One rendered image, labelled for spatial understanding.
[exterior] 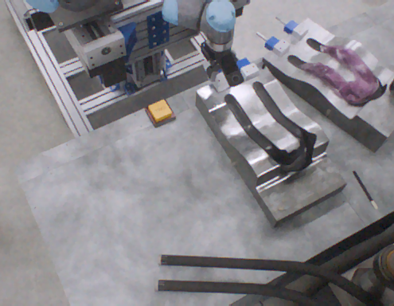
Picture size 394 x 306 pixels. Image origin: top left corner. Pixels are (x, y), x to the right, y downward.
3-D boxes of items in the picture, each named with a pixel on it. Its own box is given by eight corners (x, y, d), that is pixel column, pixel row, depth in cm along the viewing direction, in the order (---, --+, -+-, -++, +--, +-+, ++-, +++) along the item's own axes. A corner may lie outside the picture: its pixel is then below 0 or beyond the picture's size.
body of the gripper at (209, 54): (221, 42, 150) (222, 21, 138) (235, 64, 147) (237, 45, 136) (200, 52, 149) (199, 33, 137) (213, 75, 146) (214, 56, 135)
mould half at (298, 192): (195, 104, 167) (196, 82, 155) (258, 76, 173) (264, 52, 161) (273, 228, 147) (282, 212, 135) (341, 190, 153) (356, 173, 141)
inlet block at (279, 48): (251, 41, 177) (253, 31, 172) (259, 33, 179) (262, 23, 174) (278, 61, 173) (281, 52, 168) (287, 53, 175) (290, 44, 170)
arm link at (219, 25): (208, -8, 123) (240, 1, 122) (208, 16, 134) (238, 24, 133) (199, 18, 121) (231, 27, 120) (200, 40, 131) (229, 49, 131)
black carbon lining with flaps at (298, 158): (220, 100, 160) (222, 84, 151) (261, 82, 164) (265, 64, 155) (277, 186, 146) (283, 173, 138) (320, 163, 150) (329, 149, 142)
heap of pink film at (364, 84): (294, 69, 168) (299, 56, 161) (325, 41, 174) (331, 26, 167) (355, 115, 160) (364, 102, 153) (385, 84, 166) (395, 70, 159)
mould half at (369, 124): (260, 66, 175) (265, 46, 165) (304, 27, 184) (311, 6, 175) (374, 153, 160) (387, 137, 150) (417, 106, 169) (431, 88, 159)
